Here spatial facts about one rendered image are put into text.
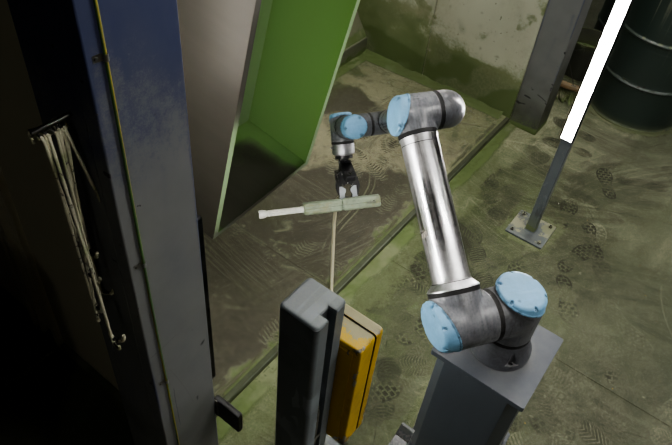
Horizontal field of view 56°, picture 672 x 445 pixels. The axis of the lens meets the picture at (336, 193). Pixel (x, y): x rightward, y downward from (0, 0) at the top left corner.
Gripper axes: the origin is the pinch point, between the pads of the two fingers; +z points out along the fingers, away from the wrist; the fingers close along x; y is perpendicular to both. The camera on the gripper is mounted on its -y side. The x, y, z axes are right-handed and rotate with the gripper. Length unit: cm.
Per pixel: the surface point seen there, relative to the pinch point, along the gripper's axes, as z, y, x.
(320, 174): -4, 87, -3
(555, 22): -73, 79, -139
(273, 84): -51, 23, 23
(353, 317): -12, -164, 33
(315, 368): -9, -171, 40
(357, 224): 19, 55, -14
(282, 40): -67, 8, 19
